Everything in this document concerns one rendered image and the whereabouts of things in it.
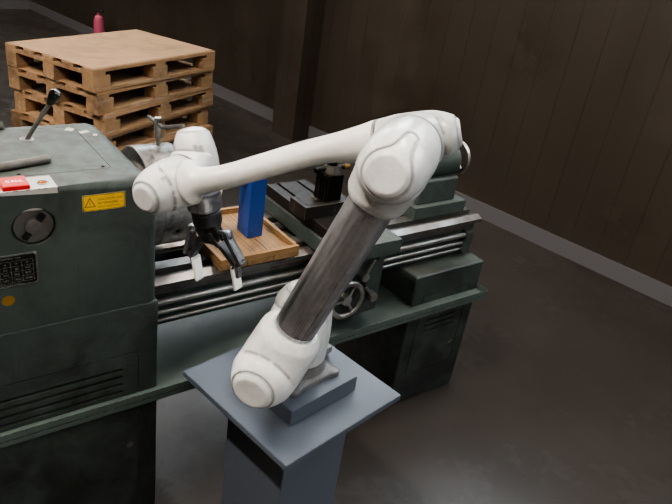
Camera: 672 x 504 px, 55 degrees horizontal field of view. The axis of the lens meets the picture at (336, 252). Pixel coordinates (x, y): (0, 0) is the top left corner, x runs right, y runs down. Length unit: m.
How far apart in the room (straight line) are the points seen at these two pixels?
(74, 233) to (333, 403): 0.82
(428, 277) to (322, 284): 1.36
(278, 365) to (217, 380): 0.41
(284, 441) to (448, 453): 1.31
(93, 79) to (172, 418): 2.32
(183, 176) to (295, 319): 0.40
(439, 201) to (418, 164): 1.61
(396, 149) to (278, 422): 0.86
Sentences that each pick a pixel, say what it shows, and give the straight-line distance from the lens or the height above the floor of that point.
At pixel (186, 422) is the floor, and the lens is 2.83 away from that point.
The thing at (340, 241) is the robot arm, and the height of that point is 1.35.
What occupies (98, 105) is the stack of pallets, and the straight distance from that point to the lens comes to 4.43.
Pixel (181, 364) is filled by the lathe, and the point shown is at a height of 0.54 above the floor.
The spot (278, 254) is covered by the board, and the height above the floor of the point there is 0.89.
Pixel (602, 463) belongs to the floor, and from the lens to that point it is 3.17.
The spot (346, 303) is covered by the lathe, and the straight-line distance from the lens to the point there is 2.35.
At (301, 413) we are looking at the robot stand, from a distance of 1.74.
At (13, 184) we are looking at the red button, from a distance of 1.71.
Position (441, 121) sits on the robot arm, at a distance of 1.36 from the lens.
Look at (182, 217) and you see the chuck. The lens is 2.00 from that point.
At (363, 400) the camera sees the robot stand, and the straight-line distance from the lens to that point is 1.85.
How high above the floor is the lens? 1.94
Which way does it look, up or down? 27 degrees down
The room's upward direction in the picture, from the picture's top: 9 degrees clockwise
